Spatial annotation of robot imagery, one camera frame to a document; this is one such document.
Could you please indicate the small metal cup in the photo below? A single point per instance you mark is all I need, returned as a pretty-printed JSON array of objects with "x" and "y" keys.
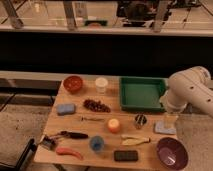
[{"x": 139, "y": 121}]

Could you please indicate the orange fruit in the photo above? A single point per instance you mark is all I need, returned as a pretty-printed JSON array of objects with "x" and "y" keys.
[{"x": 113, "y": 125}]

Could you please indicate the white plastic cup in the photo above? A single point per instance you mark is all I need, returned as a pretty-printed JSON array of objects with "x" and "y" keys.
[{"x": 101, "y": 84}]

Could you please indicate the bunch of dark grapes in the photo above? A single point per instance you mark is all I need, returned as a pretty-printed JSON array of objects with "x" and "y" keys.
[{"x": 96, "y": 106}]

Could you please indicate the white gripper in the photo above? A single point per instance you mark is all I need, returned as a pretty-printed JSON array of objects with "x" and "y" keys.
[{"x": 169, "y": 120}]

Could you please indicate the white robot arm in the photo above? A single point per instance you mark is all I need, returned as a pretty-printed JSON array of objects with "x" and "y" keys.
[{"x": 187, "y": 86}]

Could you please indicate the green plastic tray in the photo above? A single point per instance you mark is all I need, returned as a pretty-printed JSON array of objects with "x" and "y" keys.
[{"x": 141, "y": 94}]

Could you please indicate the blue sponge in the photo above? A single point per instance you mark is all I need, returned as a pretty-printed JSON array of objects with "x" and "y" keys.
[{"x": 65, "y": 109}]

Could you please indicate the red-brown bowl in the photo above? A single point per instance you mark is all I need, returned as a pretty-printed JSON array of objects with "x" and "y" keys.
[{"x": 73, "y": 84}]

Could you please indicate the red chili pepper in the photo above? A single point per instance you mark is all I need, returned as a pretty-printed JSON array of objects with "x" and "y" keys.
[{"x": 68, "y": 151}]

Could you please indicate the black remote control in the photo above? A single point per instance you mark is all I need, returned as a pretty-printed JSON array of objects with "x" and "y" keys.
[{"x": 125, "y": 155}]

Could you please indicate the black chair part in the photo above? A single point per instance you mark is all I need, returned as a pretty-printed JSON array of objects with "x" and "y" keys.
[{"x": 29, "y": 147}]

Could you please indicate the yellow banana peel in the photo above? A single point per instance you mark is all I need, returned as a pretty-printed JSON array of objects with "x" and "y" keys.
[{"x": 132, "y": 140}]

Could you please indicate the purple bowl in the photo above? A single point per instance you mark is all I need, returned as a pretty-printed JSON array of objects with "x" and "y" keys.
[{"x": 172, "y": 154}]

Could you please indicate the blue cup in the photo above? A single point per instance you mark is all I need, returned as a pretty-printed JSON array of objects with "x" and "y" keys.
[{"x": 96, "y": 143}]

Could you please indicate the black handled brush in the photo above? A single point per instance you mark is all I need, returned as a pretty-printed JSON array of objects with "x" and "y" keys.
[{"x": 68, "y": 134}]

